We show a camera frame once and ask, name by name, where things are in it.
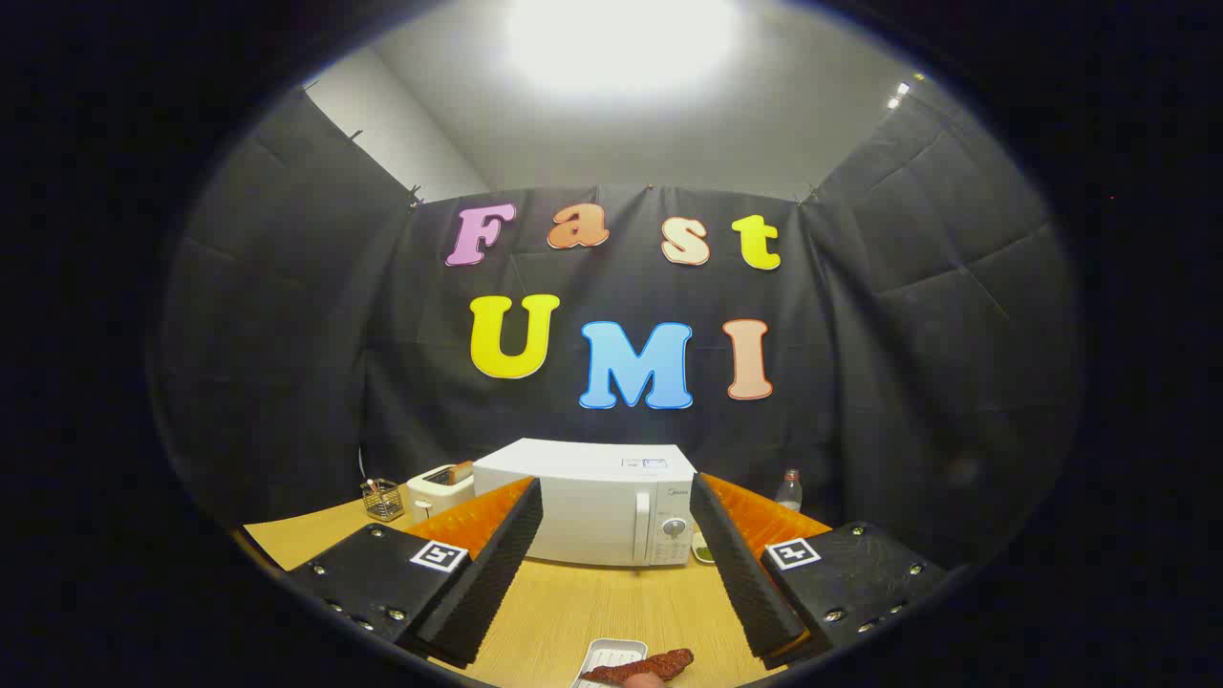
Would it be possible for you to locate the bright ceiling light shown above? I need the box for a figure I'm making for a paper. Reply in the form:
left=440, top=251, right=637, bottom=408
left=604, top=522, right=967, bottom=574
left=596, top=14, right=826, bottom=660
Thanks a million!
left=504, top=0, right=741, bottom=92

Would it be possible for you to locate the small white rectangular tray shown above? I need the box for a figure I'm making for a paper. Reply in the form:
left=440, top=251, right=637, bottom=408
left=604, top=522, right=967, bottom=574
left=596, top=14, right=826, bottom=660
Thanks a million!
left=571, top=638, right=649, bottom=688

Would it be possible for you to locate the cream slot toaster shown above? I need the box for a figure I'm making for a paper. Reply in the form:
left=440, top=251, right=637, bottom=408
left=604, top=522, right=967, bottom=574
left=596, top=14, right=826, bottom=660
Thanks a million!
left=407, top=462, right=476, bottom=519

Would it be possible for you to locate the wire mesh basket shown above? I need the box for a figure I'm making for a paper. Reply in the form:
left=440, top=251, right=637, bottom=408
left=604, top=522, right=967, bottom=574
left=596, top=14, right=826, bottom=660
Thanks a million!
left=361, top=478, right=405, bottom=522

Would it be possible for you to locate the red-brown meat piece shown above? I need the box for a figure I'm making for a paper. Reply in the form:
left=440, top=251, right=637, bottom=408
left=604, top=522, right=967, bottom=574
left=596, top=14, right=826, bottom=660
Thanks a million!
left=581, top=649, right=696, bottom=684

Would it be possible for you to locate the black backdrop cloth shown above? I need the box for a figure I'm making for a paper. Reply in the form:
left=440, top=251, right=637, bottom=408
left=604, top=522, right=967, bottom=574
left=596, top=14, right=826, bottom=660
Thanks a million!
left=153, top=86, right=1085, bottom=574

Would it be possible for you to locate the white toaster oven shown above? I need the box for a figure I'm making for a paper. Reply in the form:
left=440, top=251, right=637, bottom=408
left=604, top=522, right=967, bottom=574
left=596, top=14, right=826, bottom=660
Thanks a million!
left=473, top=439, right=698, bottom=569

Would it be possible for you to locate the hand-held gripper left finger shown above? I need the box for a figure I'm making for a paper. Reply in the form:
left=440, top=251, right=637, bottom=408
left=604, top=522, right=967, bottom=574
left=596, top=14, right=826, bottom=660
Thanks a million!
left=285, top=476, right=544, bottom=670

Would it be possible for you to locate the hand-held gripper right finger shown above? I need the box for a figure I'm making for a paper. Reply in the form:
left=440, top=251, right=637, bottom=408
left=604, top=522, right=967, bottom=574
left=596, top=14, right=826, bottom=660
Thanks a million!
left=690, top=473, right=949, bottom=670

